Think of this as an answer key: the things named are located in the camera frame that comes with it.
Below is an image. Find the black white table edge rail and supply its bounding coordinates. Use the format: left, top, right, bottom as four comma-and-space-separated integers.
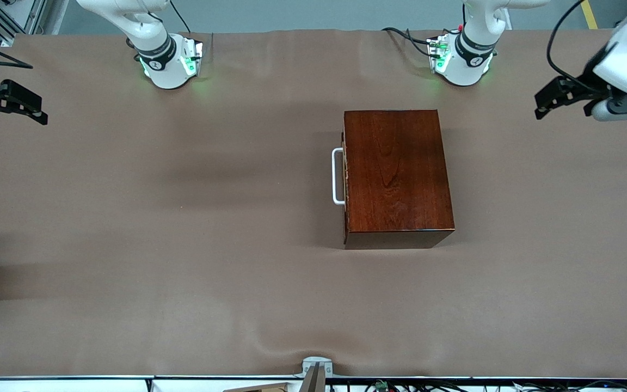
0, 375, 627, 392

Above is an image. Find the yellow floor tape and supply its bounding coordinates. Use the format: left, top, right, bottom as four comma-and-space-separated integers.
579, 0, 597, 29

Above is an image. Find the light wooden board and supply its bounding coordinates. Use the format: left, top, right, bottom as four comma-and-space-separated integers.
224, 383, 292, 392

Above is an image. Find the dark brown wooden cabinet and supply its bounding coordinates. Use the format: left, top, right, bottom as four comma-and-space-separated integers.
343, 109, 456, 250

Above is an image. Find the black right base cable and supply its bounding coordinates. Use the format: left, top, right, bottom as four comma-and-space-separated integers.
169, 0, 194, 34

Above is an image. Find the black left base cable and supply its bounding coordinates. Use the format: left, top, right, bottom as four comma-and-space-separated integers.
382, 26, 458, 58

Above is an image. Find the black floor cable bundle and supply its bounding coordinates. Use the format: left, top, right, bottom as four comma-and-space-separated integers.
330, 379, 627, 392

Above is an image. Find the black base cable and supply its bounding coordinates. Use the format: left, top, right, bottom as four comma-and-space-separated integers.
382, 26, 458, 58
169, 0, 194, 34

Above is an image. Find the wooden drawer with white handle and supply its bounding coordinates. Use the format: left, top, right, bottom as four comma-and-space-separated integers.
332, 128, 349, 246

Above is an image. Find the grey metal bracket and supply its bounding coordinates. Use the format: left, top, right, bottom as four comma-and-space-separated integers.
294, 357, 334, 392

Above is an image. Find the brown table cloth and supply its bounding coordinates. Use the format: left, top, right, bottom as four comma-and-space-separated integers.
0, 28, 627, 379

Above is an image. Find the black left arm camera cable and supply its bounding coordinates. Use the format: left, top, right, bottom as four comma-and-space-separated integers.
546, 0, 600, 93

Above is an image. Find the aluminium frame strut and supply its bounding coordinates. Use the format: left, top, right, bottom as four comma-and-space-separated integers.
0, 0, 47, 47

